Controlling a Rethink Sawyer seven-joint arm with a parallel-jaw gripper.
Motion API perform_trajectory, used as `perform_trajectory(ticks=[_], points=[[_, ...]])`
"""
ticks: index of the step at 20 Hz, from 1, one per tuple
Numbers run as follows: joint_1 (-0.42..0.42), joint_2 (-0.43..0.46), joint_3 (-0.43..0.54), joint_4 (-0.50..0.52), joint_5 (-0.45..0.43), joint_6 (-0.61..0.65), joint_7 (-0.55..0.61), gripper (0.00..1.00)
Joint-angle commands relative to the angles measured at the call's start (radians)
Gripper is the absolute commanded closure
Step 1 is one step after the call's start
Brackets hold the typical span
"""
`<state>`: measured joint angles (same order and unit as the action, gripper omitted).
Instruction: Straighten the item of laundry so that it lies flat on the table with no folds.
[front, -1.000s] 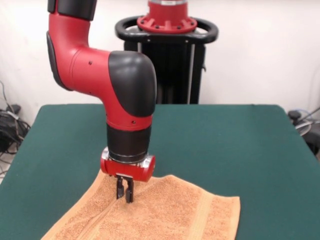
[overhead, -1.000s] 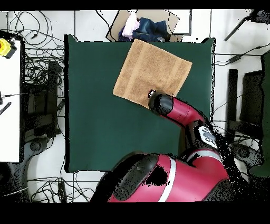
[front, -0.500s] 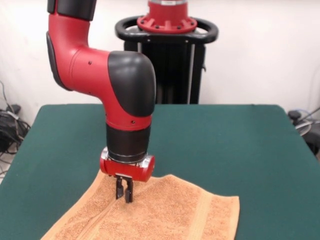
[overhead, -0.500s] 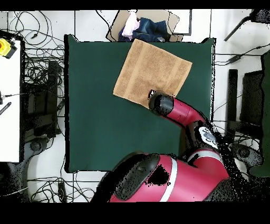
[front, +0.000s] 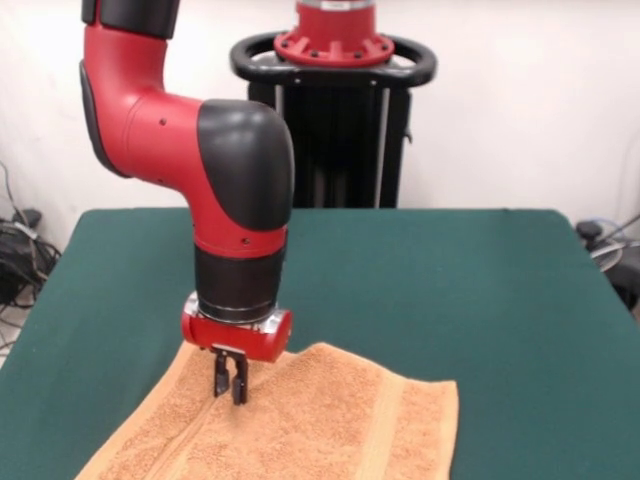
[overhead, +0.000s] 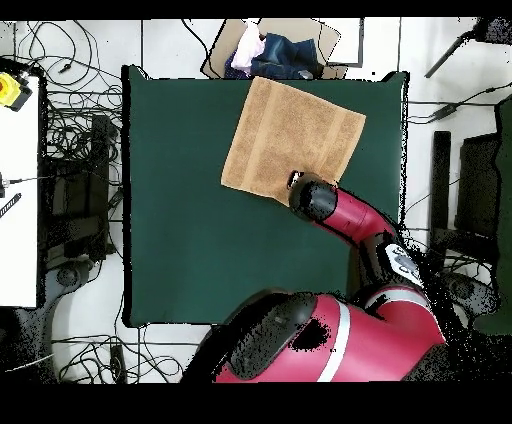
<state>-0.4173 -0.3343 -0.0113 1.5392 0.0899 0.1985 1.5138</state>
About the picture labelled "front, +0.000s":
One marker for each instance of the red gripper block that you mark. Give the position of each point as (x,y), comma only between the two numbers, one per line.
(235,340)

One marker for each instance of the tan terry towel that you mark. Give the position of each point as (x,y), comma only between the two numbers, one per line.
(310,425)

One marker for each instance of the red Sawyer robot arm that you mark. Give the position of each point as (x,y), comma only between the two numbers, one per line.
(190,150)

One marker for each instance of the dark green table cloth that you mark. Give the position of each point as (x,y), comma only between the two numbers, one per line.
(450,275)

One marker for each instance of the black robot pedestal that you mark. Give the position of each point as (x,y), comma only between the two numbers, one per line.
(345,140)

